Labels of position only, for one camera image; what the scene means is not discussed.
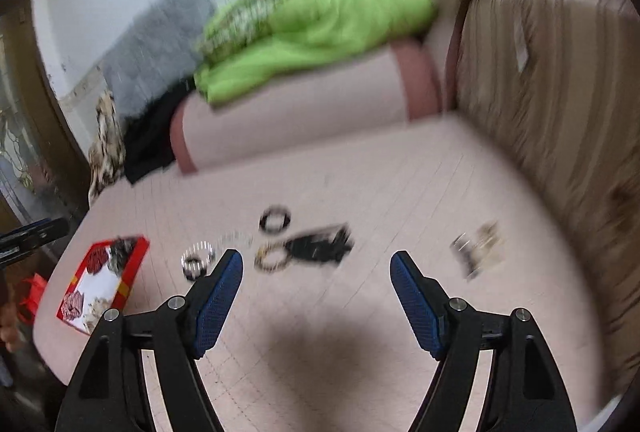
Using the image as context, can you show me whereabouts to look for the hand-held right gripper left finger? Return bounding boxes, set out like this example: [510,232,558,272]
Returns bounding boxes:
[54,249,244,432]

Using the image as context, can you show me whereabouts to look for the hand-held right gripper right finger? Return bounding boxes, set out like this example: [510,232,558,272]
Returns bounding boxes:
[390,251,576,432]

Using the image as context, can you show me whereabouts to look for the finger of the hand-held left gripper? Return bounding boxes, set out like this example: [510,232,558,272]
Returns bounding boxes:
[0,218,69,263]

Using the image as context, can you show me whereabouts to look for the white pearl bracelet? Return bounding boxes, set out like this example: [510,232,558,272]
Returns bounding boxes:
[181,239,217,283]

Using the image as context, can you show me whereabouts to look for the gold bead bracelet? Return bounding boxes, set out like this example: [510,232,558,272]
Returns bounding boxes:
[254,242,292,273]

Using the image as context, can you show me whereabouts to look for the black bead bracelet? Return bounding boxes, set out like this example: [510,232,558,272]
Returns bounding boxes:
[258,206,292,233]

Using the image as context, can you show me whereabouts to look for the red cardboard tray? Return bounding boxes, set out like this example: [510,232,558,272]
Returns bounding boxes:
[56,235,151,337]

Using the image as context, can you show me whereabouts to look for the black lace hair band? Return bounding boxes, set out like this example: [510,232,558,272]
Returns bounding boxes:
[287,223,356,267]

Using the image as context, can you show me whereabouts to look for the red bag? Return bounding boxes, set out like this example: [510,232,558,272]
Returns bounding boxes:
[16,274,49,327]

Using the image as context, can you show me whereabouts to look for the red plaid scrunchie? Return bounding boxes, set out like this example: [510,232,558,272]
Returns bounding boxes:
[61,292,88,319]

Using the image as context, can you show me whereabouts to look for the small hair clips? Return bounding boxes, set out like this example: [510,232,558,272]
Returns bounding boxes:
[450,221,503,283]

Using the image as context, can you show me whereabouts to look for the black mesh scrunchie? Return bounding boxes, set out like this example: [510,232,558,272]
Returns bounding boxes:
[107,237,142,270]

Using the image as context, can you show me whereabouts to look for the white dotted scrunchie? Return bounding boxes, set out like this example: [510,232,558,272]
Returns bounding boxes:
[82,296,113,329]

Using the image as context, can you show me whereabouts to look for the brown floral blanket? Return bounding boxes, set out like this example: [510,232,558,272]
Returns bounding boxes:
[87,92,127,205]

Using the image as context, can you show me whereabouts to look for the pink quilted bed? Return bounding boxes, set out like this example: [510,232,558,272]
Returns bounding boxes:
[32,114,623,432]

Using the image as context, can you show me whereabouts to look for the wooden stained glass door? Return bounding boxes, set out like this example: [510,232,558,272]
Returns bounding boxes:
[0,0,88,225]

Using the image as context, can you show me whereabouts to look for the black cloth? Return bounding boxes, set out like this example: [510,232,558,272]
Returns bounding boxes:
[122,79,200,185]

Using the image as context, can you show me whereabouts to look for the pink bolster pillow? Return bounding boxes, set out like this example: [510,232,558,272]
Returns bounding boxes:
[422,2,471,113]
[170,36,444,176]

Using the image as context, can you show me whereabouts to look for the grey quilted pillow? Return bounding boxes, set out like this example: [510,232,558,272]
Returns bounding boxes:
[100,0,217,123]

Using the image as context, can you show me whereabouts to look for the brown striped cushion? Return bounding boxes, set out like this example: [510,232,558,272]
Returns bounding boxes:
[450,0,640,395]

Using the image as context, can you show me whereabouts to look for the green blanket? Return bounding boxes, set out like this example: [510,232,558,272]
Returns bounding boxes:
[192,0,437,107]

